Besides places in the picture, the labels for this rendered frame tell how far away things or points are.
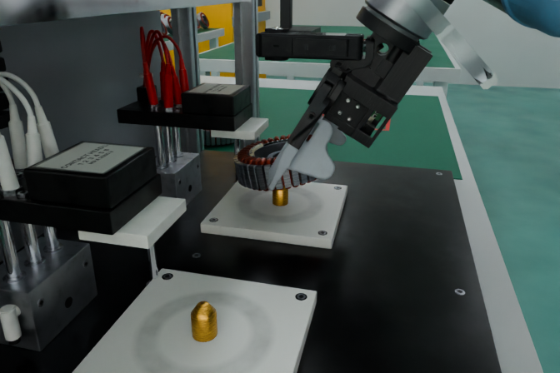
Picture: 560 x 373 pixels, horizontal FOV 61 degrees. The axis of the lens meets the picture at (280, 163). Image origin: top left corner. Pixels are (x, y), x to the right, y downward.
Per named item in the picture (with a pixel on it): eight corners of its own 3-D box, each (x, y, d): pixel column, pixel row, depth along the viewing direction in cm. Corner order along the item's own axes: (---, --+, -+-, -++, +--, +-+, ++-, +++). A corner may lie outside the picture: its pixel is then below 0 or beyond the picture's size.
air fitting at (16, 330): (27, 336, 36) (19, 304, 35) (15, 347, 35) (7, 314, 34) (14, 334, 36) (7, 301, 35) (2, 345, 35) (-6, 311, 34)
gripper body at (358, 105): (364, 154, 50) (436, 56, 45) (296, 110, 50) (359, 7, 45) (369, 133, 57) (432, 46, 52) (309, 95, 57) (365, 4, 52)
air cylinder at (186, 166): (202, 190, 65) (200, 152, 63) (178, 214, 58) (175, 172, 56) (168, 186, 66) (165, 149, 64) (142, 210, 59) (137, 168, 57)
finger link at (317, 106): (300, 147, 47) (346, 76, 48) (287, 139, 47) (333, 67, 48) (296, 154, 52) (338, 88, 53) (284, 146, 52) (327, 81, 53)
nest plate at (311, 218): (347, 193, 64) (347, 185, 64) (331, 249, 50) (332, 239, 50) (242, 182, 67) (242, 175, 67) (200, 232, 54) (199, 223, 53)
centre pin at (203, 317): (221, 326, 37) (219, 298, 36) (212, 344, 35) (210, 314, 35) (197, 323, 38) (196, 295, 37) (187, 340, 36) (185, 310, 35)
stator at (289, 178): (337, 156, 61) (332, 127, 59) (321, 191, 50) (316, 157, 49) (255, 162, 64) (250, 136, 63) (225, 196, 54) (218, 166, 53)
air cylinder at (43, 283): (99, 295, 43) (90, 241, 41) (42, 352, 36) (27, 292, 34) (51, 286, 44) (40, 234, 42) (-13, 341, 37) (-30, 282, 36)
